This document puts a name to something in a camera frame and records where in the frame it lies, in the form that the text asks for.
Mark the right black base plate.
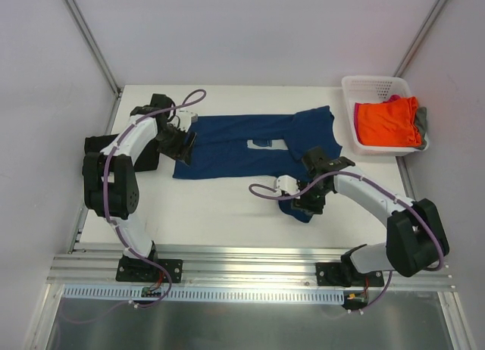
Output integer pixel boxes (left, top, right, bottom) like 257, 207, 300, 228
315, 262, 384, 288

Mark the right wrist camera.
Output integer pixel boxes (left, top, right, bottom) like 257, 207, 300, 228
274, 175, 300, 195

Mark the white plastic basket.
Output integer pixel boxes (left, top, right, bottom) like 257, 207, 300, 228
341, 76, 430, 156

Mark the white slotted cable duct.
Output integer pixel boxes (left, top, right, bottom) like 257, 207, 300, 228
62, 284, 344, 305

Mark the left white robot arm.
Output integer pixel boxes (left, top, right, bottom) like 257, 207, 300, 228
82, 89, 206, 280

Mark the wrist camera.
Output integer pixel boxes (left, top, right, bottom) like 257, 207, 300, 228
274, 175, 300, 195
175, 110, 198, 132

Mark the orange t shirt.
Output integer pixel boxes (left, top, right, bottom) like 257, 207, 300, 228
354, 95, 424, 148

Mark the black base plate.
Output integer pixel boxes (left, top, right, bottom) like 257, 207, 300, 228
115, 256, 183, 283
315, 262, 384, 288

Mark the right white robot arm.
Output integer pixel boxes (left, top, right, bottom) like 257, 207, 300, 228
275, 147, 449, 287

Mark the aluminium mounting rail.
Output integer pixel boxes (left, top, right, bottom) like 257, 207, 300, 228
45, 243, 455, 292

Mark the grey t shirt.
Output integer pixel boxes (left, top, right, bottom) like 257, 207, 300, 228
414, 106, 428, 151

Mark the blue t shirt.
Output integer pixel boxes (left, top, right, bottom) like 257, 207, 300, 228
172, 105, 343, 224

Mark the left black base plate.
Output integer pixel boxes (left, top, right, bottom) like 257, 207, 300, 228
115, 256, 183, 283

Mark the folded black t shirt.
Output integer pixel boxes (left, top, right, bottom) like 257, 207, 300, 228
84, 134, 160, 172

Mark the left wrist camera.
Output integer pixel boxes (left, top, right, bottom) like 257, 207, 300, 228
175, 110, 198, 132

